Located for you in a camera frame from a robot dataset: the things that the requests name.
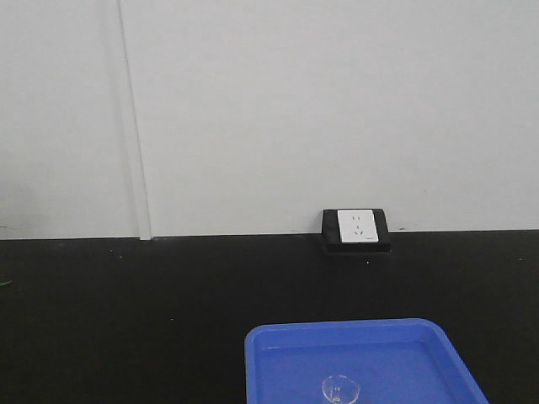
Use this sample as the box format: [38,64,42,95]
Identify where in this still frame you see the clear glass beaker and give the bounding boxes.
[321,375,360,404]

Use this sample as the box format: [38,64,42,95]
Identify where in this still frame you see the black socket mounting box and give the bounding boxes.
[321,209,391,255]

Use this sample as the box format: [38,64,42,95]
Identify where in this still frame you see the blue plastic tray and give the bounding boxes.
[244,318,487,403]

